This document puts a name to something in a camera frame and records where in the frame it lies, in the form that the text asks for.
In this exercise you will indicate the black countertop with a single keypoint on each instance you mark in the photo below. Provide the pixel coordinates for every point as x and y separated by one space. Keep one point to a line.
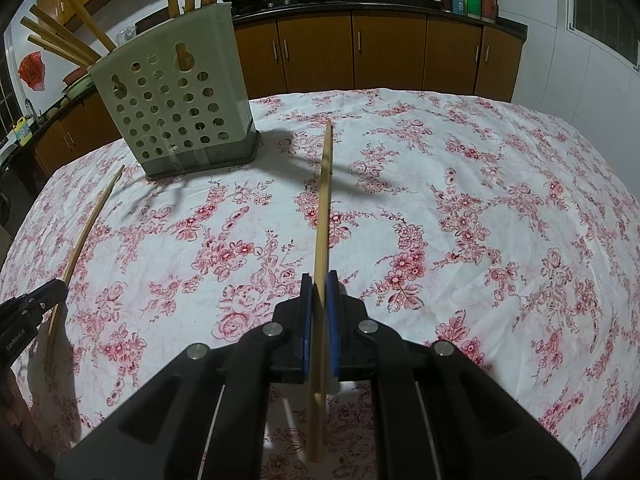
344 45

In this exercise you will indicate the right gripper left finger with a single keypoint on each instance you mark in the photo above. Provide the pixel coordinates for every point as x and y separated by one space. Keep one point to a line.
203 416

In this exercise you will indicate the right barred window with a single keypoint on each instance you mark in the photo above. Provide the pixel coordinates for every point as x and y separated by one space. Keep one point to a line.
611 23

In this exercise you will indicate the red plastic bag on wall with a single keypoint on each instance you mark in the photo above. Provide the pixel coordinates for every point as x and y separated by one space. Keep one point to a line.
32 71

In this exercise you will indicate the clear glass jar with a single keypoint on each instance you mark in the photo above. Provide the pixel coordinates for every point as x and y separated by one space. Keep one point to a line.
125 35

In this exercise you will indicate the green box on counter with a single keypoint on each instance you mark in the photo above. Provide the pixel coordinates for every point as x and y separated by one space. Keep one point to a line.
473 8

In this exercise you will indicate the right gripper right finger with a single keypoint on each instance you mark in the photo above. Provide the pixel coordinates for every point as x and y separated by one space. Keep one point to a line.
436 414

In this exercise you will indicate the green perforated utensil holder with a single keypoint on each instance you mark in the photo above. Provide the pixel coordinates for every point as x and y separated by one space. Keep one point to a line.
177 95

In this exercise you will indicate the wooden lower base cabinets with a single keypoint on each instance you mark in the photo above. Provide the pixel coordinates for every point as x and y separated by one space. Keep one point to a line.
179 94

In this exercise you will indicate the yellow detergent bottle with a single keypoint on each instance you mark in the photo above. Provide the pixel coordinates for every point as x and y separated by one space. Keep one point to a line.
22 131

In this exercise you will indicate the green bowl with red lid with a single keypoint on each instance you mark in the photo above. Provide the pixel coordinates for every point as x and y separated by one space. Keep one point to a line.
78 85

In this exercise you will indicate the person's left hand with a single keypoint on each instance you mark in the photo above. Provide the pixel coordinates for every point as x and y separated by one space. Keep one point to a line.
16 412

